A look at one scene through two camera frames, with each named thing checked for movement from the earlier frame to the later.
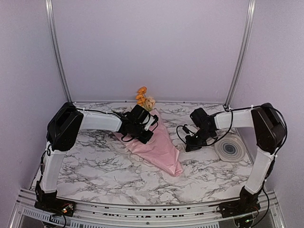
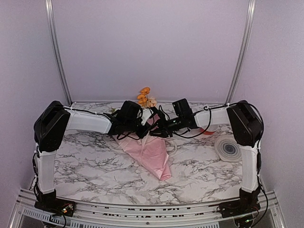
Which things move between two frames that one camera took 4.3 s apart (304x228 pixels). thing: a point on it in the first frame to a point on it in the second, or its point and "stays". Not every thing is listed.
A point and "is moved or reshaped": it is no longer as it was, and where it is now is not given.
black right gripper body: [199, 140] to [174, 125]
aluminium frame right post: [250, 23] stays
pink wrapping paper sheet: [161, 148] is moved or reshaped
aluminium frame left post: [48, 4] stays
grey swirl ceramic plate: [230, 148] stays
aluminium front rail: [27, 214] stays
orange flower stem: [141, 97] is moved or reshaped
